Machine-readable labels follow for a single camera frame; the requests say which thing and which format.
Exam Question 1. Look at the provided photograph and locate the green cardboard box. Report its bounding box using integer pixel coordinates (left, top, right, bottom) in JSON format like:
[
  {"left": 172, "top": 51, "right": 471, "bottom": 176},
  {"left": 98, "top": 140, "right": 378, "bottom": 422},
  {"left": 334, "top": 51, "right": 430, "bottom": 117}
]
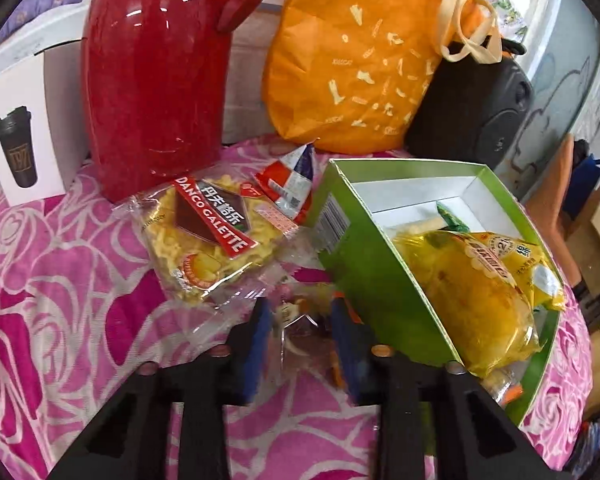
[{"left": 307, "top": 157, "right": 563, "bottom": 428}]

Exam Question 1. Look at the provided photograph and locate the orange printed bag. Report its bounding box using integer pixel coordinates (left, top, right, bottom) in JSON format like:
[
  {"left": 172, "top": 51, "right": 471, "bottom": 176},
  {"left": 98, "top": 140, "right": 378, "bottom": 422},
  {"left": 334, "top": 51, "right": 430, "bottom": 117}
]
[{"left": 262, "top": 0, "right": 503, "bottom": 156}]

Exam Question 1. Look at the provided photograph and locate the blue paper bag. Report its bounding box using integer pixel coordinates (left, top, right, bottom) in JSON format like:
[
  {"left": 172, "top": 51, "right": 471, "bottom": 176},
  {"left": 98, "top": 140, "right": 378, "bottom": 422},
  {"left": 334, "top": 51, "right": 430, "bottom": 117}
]
[{"left": 562, "top": 152, "right": 600, "bottom": 221}]

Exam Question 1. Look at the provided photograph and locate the yellow printed snack packet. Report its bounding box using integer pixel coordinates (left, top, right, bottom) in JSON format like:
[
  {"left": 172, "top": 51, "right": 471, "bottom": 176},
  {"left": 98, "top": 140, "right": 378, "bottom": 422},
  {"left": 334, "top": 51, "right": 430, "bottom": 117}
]
[{"left": 480, "top": 232, "right": 566, "bottom": 311}]

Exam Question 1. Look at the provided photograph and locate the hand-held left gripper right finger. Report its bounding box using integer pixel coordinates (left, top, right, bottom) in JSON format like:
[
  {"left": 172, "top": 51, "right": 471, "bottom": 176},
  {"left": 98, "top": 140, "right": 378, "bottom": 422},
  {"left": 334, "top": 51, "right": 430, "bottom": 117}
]
[{"left": 330, "top": 295, "right": 556, "bottom": 480}]

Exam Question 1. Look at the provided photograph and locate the orange-edged snack packet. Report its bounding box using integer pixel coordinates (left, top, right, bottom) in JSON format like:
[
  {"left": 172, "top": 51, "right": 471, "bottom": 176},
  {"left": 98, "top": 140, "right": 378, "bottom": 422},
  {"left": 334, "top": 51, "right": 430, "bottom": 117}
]
[{"left": 480, "top": 367, "right": 526, "bottom": 406}]

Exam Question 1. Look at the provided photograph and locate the red white snack packet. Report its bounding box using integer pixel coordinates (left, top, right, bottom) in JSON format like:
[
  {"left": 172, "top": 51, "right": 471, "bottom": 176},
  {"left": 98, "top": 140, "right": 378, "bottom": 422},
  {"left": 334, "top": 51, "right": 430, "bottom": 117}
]
[{"left": 252, "top": 142, "right": 318, "bottom": 223}]

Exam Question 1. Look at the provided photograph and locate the pink rose tablecloth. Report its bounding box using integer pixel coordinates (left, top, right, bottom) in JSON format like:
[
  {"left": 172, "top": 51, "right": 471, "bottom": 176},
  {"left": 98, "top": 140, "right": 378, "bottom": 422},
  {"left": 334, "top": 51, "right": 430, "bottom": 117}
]
[{"left": 0, "top": 135, "right": 593, "bottom": 480}]

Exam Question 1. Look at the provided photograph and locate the small clear snack packet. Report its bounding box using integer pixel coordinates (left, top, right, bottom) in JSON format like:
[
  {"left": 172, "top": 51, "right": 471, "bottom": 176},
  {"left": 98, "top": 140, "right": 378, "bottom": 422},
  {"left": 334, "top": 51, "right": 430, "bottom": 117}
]
[{"left": 275, "top": 285, "right": 341, "bottom": 391}]

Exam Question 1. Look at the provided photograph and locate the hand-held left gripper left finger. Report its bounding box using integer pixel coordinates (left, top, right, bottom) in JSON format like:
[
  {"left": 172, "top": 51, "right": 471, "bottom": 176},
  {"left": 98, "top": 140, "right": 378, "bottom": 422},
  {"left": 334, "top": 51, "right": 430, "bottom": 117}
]
[{"left": 47, "top": 297, "right": 276, "bottom": 480}]

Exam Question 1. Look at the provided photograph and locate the yellow biscuit packet red band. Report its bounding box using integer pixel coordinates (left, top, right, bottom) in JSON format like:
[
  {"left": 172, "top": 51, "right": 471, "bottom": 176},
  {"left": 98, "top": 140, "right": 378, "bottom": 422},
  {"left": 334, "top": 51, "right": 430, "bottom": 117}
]
[{"left": 130, "top": 172, "right": 301, "bottom": 306}]

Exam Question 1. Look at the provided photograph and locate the white box with cup picture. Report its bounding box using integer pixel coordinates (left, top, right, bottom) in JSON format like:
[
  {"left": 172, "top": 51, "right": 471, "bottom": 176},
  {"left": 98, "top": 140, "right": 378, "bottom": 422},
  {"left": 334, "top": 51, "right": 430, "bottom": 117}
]
[{"left": 0, "top": 37, "right": 88, "bottom": 208}]

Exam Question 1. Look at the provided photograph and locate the red thermos jug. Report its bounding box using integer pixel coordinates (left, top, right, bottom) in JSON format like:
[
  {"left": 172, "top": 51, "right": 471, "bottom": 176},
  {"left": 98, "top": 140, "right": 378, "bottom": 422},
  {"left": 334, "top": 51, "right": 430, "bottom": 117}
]
[{"left": 80, "top": 0, "right": 288, "bottom": 203}]

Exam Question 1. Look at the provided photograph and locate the green snack packet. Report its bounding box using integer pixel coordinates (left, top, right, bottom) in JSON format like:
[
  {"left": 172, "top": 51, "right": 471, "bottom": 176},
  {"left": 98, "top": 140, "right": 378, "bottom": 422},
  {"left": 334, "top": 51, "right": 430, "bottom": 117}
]
[{"left": 435, "top": 200, "right": 473, "bottom": 233}]

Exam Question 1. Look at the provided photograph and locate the orange chair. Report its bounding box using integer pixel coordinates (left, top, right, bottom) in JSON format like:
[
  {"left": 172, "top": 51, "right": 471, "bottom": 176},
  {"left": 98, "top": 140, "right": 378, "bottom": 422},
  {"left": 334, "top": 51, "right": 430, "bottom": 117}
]
[{"left": 525, "top": 135, "right": 583, "bottom": 286}]

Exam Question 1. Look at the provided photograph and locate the black speaker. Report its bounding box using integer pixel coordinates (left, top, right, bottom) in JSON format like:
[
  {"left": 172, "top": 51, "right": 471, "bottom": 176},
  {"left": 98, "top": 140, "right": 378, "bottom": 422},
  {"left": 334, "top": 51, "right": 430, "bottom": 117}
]
[{"left": 405, "top": 37, "right": 533, "bottom": 171}]

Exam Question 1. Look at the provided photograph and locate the large yellow clear snack bag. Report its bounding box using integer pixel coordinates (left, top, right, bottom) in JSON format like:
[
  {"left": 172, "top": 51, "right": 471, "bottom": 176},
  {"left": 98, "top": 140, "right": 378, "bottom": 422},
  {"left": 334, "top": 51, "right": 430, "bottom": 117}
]
[{"left": 392, "top": 230, "right": 543, "bottom": 378}]

